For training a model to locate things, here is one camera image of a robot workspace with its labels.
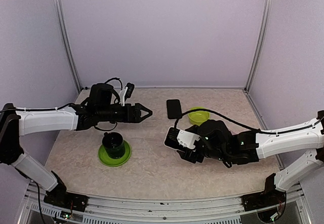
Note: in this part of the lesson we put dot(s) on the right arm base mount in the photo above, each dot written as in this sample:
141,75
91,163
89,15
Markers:
266,198

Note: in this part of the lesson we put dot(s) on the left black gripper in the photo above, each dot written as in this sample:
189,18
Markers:
135,117

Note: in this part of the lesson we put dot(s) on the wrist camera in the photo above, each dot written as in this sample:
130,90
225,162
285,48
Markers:
126,93
187,139

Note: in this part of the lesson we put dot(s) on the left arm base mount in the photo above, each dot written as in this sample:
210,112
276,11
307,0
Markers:
60,197

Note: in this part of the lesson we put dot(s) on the green bowl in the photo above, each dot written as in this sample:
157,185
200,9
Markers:
198,117

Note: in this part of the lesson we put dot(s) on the black phone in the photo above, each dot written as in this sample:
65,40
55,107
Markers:
170,139

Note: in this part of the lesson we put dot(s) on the green plate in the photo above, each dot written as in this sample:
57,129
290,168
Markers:
110,162

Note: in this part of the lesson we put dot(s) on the right aluminium frame post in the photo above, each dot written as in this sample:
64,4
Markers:
259,45

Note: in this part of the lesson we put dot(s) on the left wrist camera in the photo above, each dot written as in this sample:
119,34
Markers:
126,93

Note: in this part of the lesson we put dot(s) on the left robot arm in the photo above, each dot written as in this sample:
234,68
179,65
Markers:
104,104

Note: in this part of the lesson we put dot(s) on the aluminium front rail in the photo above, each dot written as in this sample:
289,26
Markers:
100,209

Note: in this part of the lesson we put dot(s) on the black phone case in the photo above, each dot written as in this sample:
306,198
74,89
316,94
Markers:
174,110

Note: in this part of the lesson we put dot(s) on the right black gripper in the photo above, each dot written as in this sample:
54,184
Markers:
191,156

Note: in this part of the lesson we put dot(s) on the left aluminium frame post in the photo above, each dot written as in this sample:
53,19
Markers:
67,47

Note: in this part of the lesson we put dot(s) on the aluminium frame post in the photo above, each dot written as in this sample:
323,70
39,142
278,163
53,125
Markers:
259,45
67,47

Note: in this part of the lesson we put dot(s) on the dark green mug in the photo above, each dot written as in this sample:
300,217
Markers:
114,144

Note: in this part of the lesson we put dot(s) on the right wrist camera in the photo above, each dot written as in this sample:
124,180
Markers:
187,139

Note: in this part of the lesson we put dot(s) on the pink phone case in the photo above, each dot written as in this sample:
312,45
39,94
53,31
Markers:
168,143

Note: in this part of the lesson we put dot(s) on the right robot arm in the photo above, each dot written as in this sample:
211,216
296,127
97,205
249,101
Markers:
212,139

